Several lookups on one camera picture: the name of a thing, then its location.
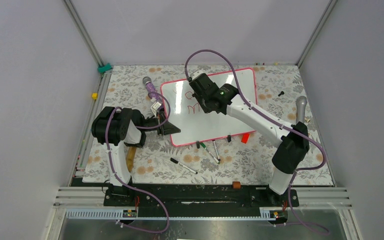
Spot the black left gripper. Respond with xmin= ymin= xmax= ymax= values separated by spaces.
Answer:
xmin=139 ymin=111 xmax=181 ymax=136

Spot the pink framed whiteboard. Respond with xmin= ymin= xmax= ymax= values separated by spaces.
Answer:
xmin=160 ymin=67 xmax=258 ymax=147

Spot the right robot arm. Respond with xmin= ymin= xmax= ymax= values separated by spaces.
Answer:
xmin=187 ymin=73 xmax=310 ymax=206

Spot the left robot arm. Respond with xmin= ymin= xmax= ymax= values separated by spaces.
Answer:
xmin=91 ymin=106 xmax=181 ymax=187

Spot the black capped marker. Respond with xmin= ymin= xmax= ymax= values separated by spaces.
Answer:
xmin=170 ymin=157 xmax=198 ymax=175

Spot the green capped marker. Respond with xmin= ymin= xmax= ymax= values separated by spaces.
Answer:
xmin=199 ymin=142 xmax=220 ymax=164

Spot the blue capped marker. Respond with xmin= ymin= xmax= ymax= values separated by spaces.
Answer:
xmin=212 ymin=140 xmax=221 ymax=162

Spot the wooden rolling pin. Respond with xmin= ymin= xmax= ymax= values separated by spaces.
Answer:
xmin=125 ymin=146 xmax=137 ymax=173

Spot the purple glitter microphone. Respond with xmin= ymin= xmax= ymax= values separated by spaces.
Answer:
xmin=142 ymin=76 xmax=162 ymax=102

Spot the small orange red block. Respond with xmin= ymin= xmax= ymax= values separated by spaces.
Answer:
xmin=241 ymin=133 xmax=250 ymax=144

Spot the yellow small cube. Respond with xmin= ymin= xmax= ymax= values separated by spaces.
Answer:
xmin=91 ymin=93 xmax=98 ymax=100

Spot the brown small cube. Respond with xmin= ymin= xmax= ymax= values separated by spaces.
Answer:
xmin=232 ymin=181 xmax=242 ymax=189

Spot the teal corner clamp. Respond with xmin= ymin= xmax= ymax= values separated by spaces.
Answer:
xmin=97 ymin=63 xmax=113 ymax=74

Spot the silver microphone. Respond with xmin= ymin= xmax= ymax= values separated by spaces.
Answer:
xmin=295 ymin=96 xmax=308 ymax=123

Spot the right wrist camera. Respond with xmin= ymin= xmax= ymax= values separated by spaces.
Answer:
xmin=188 ymin=70 xmax=204 ymax=82

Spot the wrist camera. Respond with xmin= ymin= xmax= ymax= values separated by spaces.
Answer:
xmin=188 ymin=70 xmax=204 ymax=82
xmin=150 ymin=101 xmax=162 ymax=116

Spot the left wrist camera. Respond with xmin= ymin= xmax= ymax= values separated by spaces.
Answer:
xmin=150 ymin=101 xmax=162 ymax=116

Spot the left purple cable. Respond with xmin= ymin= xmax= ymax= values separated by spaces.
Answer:
xmin=104 ymin=92 xmax=173 ymax=235

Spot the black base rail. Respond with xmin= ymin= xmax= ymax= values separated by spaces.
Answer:
xmin=103 ymin=183 xmax=300 ymax=218

